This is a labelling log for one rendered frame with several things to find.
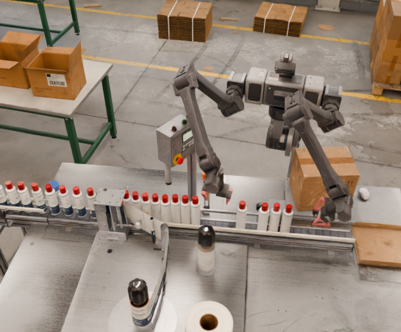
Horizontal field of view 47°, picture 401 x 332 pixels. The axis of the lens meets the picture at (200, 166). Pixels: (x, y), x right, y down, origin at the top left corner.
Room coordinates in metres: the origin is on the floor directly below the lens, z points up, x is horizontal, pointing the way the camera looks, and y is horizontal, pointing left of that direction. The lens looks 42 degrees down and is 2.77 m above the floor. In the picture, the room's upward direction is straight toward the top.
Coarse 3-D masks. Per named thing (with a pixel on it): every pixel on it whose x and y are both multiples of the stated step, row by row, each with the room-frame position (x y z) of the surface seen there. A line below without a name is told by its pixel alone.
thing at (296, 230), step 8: (48, 216) 1.70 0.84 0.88; (56, 216) 1.70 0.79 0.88; (64, 216) 1.70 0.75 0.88; (72, 216) 1.70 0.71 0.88; (88, 216) 1.70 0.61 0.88; (200, 224) 1.65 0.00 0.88; (208, 224) 1.64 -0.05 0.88; (216, 224) 1.64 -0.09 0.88; (224, 224) 1.64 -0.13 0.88; (232, 224) 1.64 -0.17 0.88; (248, 224) 1.64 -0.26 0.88; (256, 224) 1.64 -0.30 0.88; (216, 232) 1.59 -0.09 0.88; (224, 232) 1.59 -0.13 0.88; (232, 232) 1.59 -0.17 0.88; (296, 232) 1.59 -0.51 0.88; (304, 232) 1.59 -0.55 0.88; (312, 232) 1.59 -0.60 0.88; (320, 232) 1.59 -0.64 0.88; (328, 232) 1.59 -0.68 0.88; (336, 232) 1.59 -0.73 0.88; (312, 240) 1.53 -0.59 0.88; (320, 240) 1.53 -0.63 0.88; (328, 240) 1.53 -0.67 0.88
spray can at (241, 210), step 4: (240, 204) 1.60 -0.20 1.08; (244, 204) 1.60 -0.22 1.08; (240, 208) 1.60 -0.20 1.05; (244, 208) 1.60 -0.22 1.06; (240, 212) 1.59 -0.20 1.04; (244, 212) 1.59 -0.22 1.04; (236, 216) 1.61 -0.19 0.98; (240, 216) 1.59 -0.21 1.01; (244, 216) 1.59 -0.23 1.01; (236, 220) 1.61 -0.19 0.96; (240, 220) 1.59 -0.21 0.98; (244, 220) 1.59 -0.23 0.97; (236, 224) 1.60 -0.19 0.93; (240, 224) 1.59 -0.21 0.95; (244, 224) 1.59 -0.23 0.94; (236, 228) 1.60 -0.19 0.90; (240, 228) 1.59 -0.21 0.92; (244, 228) 1.60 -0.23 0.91
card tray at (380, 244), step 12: (360, 228) 1.66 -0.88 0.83; (372, 228) 1.66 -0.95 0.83; (384, 228) 1.66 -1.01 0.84; (396, 228) 1.65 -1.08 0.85; (360, 240) 1.57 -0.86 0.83; (372, 240) 1.57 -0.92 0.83; (384, 240) 1.57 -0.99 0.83; (396, 240) 1.57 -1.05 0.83; (360, 252) 1.49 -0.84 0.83; (372, 252) 1.49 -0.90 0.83; (384, 252) 1.49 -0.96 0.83; (396, 252) 1.49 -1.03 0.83; (372, 264) 1.41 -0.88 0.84; (384, 264) 1.41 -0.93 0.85; (396, 264) 1.40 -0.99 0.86
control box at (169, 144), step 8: (176, 120) 1.78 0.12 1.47; (160, 128) 1.71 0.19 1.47; (168, 128) 1.71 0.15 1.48; (184, 128) 1.72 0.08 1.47; (160, 136) 1.69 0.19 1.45; (168, 136) 1.65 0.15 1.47; (176, 136) 1.67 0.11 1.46; (192, 136) 1.75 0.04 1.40; (160, 144) 1.69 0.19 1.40; (168, 144) 1.66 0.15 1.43; (176, 144) 1.67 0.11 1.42; (160, 152) 1.69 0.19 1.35; (168, 152) 1.66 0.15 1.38; (176, 152) 1.67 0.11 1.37; (184, 152) 1.71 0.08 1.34; (192, 152) 1.75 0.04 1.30; (160, 160) 1.70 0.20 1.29; (168, 160) 1.66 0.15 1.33
